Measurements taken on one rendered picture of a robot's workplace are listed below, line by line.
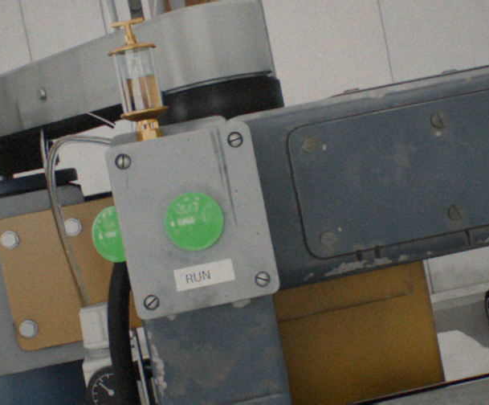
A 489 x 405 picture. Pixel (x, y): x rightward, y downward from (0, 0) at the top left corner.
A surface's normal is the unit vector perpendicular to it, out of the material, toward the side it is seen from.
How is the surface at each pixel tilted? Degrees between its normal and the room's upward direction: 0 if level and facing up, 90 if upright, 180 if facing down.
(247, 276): 90
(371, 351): 90
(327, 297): 90
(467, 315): 90
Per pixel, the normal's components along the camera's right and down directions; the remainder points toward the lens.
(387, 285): 0.10, 0.04
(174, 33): -0.49, 0.15
